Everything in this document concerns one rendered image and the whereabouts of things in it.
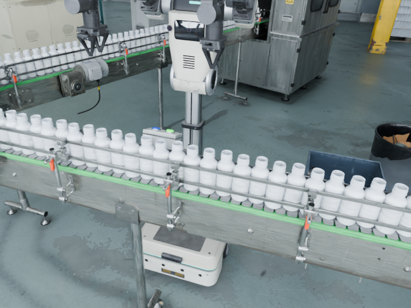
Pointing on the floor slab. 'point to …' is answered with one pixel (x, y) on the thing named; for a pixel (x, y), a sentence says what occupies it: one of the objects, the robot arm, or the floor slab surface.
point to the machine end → (285, 46)
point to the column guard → (383, 26)
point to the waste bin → (392, 154)
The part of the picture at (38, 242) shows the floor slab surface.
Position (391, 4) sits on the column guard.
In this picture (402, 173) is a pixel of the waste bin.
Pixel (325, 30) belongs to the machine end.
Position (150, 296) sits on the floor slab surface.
